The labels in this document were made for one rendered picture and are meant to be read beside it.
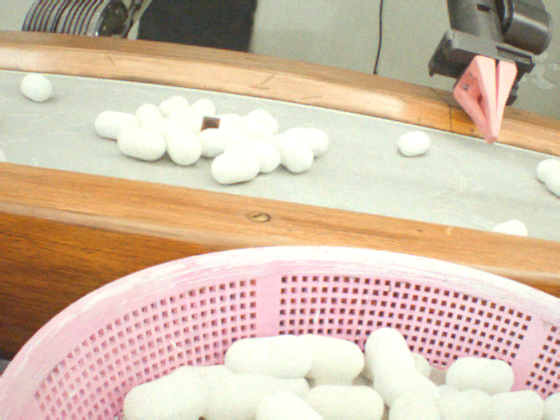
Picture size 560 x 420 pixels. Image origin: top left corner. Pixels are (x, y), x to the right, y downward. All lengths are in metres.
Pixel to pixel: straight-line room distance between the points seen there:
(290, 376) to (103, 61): 0.46
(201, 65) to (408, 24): 1.99
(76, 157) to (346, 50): 2.19
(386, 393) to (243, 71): 0.44
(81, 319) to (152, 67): 0.45
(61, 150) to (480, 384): 0.30
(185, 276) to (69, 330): 0.06
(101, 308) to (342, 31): 2.37
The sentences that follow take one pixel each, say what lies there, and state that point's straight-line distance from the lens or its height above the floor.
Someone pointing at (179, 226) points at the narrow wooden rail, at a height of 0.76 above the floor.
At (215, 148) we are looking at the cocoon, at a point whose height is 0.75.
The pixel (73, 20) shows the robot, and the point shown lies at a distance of 0.88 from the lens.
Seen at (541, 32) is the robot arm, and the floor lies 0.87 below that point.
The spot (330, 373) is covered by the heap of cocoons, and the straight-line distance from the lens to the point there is 0.26.
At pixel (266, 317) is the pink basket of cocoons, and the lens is 0.27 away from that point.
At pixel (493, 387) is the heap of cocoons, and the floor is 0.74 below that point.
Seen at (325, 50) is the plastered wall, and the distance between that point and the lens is 2.56.
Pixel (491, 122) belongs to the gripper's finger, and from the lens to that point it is 0.61.
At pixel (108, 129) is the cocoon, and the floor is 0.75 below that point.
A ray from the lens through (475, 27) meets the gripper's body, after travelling 0.66.
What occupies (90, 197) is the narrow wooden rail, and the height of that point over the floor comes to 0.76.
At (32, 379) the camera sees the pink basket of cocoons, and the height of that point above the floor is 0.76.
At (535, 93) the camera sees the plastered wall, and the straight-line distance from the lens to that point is 2.82.
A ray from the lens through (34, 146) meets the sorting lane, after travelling 0.44.
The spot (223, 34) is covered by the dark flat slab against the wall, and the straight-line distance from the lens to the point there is 2.51.
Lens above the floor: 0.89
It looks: 23 degrees down
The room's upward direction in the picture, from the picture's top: 11 degrees clockwise
